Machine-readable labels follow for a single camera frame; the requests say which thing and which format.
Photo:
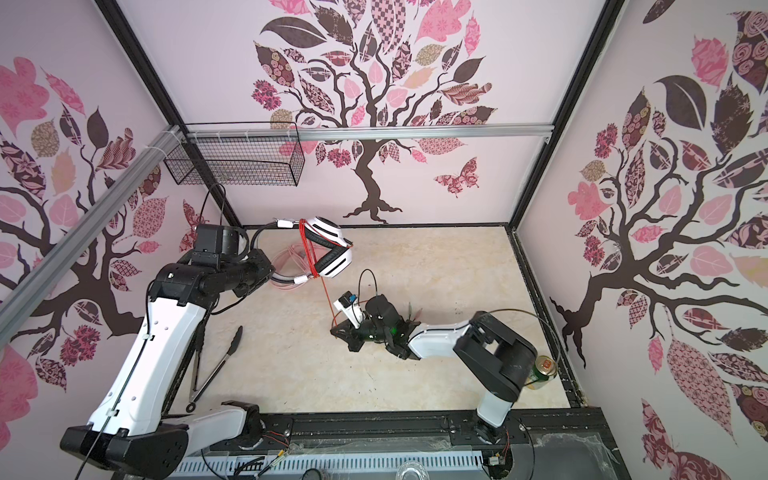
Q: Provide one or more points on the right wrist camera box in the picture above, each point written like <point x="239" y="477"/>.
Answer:
<point x="348" y="304"/>

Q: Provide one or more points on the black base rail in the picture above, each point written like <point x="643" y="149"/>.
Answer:
<point x="535" y="444"/>

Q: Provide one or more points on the white black headphones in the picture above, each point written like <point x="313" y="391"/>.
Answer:
<point x="328" y="251"/>

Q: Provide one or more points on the pink headphones with cable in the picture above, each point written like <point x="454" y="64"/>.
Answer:
<point x="292" y="268"/>

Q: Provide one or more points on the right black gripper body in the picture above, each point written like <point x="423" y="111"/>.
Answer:
<point x="354" y="336"/>

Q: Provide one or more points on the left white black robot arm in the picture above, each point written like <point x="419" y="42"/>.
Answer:
<point x="127" y="432"/>

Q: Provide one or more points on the black wire mesh basket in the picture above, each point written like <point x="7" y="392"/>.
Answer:
<point x="259" y="153"/>

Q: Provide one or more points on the aluminium rail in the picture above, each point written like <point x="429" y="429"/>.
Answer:
<point x="24" y="299"/>
<point x="372" y="132"/>

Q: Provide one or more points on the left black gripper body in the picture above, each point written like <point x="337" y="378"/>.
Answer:
<point x="260" y="271"/>

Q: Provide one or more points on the back aluminium rail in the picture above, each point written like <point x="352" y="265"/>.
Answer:
<point x="372" y="132"/>

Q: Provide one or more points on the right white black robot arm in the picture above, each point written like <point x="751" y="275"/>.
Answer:
<point x="498" y="357"/>

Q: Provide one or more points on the left aluminium rail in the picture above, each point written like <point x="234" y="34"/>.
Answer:
<point x="24" y="299"/>

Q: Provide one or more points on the white slotted cable duct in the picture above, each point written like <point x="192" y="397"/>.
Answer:
<point x="333" y="466"/>

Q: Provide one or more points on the green drink can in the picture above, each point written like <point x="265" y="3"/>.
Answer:
<point x="543" y="371"/>

